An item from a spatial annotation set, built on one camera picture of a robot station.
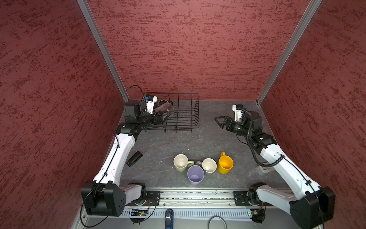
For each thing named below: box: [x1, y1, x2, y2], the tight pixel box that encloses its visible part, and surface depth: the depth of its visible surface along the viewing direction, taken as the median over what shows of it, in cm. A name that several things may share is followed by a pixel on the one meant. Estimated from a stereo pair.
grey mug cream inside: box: [196, 157, 218, 174], surface depth 80 cm
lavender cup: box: [187, 165, 205, 186], surface depth 75 cm
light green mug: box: [173, 153, 195, 173], surface depth 81 cm
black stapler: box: [125, 150, 143, 168], surface depth 87 cm
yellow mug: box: [217, 151, 234, 175], surface depth 82 cm
